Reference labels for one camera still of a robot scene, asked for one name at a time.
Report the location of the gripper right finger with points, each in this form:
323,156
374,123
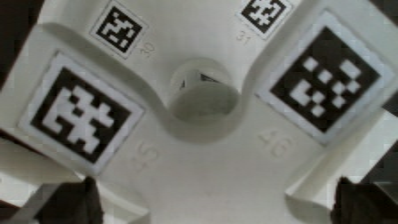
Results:
363,204

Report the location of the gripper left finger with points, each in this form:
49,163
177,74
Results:
65,204

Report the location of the white cylindrical table leg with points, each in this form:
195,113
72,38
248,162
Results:
204,93

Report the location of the white round table top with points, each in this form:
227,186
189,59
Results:
189,30

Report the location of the white cross table base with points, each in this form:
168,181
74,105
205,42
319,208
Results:
207,166

